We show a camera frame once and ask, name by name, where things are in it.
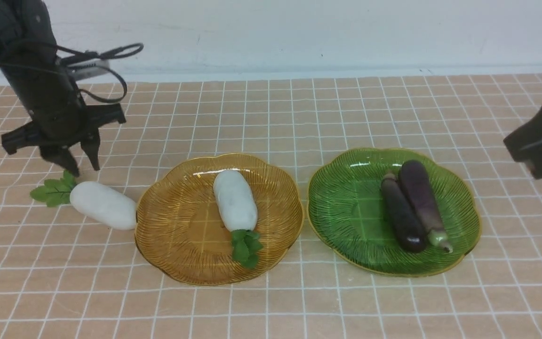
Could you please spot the checkered orange tablecloth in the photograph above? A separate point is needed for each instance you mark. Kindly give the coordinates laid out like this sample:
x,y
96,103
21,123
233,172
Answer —
x,y
66,277

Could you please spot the green ribbed glass plate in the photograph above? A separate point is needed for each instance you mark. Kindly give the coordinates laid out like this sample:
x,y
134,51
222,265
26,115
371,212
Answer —
x,y
347,212

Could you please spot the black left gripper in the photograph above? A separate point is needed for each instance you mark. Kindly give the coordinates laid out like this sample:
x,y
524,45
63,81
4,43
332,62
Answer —
x,y
59,114

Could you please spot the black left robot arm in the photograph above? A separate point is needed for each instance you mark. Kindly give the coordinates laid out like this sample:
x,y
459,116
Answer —
x,y
25,30

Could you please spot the white radish with leaves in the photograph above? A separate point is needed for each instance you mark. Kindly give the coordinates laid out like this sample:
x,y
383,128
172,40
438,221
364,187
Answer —
x,y
239,213

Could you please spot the purple eggplant with green stem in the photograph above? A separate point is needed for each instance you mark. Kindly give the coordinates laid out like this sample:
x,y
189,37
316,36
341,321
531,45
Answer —
x,y
414,182

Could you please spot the amber ribbed glass plate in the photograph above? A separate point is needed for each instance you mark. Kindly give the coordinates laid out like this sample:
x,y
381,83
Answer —
x,y
180,231

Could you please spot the dark purple eggplant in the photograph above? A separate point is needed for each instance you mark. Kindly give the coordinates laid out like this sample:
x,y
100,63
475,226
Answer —
x,y
406,226

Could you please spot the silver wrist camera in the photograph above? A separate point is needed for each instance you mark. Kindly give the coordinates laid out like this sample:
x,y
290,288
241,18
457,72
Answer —
x,y
88,69

